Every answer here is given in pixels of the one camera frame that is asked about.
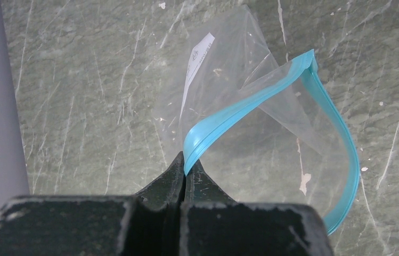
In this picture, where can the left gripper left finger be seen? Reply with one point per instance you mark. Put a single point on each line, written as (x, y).
(139, 224)

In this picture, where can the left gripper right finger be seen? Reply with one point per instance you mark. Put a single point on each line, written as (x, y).
(212, 223)

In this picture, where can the clear zip top bag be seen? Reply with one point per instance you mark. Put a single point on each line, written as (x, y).
(263, 131)

